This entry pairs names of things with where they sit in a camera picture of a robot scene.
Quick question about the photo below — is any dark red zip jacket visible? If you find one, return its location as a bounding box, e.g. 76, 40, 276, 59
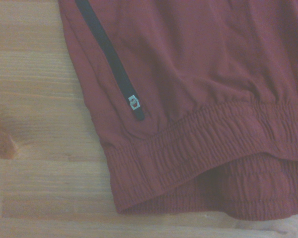
58, 0, 298, 222

